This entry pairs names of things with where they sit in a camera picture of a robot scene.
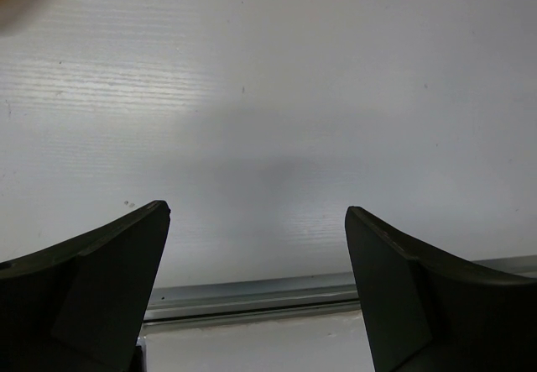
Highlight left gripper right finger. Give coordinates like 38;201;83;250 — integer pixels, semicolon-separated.
345;207;536;371

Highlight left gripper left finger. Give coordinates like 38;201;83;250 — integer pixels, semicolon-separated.
1;201;170;371

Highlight aluminium rail front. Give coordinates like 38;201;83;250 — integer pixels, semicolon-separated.
142;254;537;327

